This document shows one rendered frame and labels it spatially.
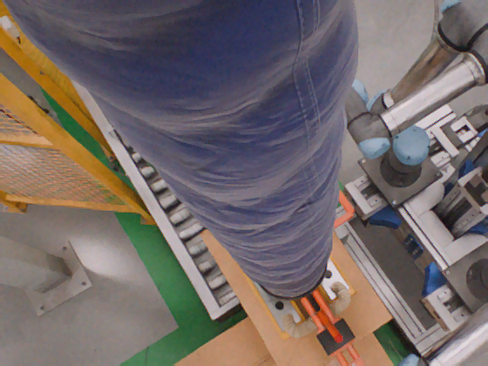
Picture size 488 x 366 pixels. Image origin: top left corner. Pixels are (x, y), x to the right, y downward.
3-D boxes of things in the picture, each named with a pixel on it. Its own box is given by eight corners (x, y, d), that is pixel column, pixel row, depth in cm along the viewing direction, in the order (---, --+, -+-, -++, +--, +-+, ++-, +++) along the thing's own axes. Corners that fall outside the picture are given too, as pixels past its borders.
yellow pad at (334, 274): (278, 226, 173) (277, 222, 168) (302, 211, 174) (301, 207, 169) (331, 309, 165) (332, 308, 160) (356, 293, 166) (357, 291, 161)
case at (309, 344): (220, 255, 211) (199, 233, 173) (300, 206, 216) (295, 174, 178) (295, 382, 197) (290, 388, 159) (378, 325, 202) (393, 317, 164)
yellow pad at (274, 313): (231, 255, 170) (228, 252, 166) (256, 240, 172) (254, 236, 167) (283, 342, 163) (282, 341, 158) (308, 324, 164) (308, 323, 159)
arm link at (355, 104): (374, 118, 140) (340, 136, 139) (354, 86, 143) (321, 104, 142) (377, 104, 133) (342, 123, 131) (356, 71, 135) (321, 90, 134)
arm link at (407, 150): (399, 179, 170) (407, 165, 157) (379, 147, 173) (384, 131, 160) (430, 163, 171) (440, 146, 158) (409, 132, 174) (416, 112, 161)
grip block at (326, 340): (314, 334, 153) (314, 333, 148) (340, 316, 154) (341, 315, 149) (328, 358, 151) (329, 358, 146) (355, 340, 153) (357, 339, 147)
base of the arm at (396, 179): (404, 140, 184) (410, 128, 174) (430, 172, 181) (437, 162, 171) (371, 162, 182) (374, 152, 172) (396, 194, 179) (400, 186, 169)
